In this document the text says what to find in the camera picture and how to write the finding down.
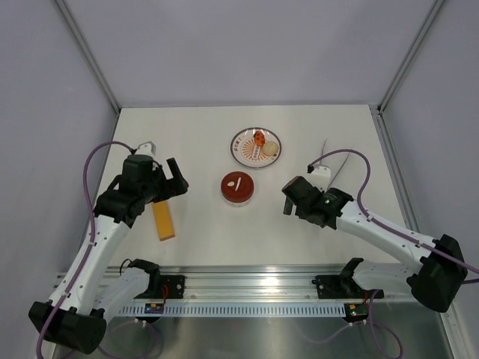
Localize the metal food tongs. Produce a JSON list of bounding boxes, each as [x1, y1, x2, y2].
[[318, 152, 350, 187]]

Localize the steel lunch box bowl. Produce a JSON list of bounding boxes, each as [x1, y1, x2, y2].
[[219, 171, 255, 209]]

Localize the red lunch box lid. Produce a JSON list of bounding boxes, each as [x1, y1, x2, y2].
[[219, 171, 255, 203]]

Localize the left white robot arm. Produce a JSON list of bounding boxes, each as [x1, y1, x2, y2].
[[28, 154, 189, 355]]

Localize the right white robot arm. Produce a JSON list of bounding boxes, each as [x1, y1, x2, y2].
[[282, 176, 467, 313]]

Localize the yellow wooden block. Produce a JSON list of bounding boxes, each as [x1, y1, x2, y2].
[[152, 201, 175, 242]]

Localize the round white bun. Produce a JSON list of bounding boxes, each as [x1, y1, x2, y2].
[[262, 141, 279, 156]]

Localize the orange carrot piece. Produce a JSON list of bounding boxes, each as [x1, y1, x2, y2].
[[254, 131, 266, 147]]

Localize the white patterned plate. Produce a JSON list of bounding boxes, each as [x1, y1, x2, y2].
[[230, 127, 282, 169]]

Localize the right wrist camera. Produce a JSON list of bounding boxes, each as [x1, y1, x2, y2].
[[311, 165, 332, 188]]

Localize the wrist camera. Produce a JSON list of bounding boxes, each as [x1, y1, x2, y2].
[[311, 165, 332, 188], [135, 141, 156, 156]]

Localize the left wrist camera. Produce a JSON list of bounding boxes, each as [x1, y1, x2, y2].
[[135, 141, 156, 156]]

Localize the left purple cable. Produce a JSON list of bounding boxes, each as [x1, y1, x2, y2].
[[36, 141, 164, 359]]

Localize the aluminium front rail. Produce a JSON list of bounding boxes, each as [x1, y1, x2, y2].
[[54, 264, 457, 303]]

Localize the aluminium rail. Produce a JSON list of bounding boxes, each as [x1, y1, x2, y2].
[[54, 264, 457, 303], [369, 105, 421, 232]]

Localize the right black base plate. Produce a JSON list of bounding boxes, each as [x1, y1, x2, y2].
[[311, 274, 373, 299]]

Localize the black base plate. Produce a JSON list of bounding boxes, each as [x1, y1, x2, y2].
[[311, 274, 373, 299], [135, 274, 186, 300]]

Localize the right side aluminium rail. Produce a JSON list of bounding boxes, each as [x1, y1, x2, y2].
[[369, 105, 421, 232]]

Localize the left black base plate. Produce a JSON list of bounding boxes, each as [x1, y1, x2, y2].
[[135, 274, 186, 300]]

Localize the perforated cable tray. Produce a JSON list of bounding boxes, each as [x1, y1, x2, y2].
[[118, 302, 346, 318]]

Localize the left aluminium frame post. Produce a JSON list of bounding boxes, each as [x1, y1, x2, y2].
[[52, 0, 121, 117]]

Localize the aluminium frame post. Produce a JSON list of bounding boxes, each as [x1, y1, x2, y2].
[[376, 0, 448, 116], [52, 0, 121, 117]]

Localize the right aluminium frame post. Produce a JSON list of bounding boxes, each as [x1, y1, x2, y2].
[[376, 0, 448, 116]]

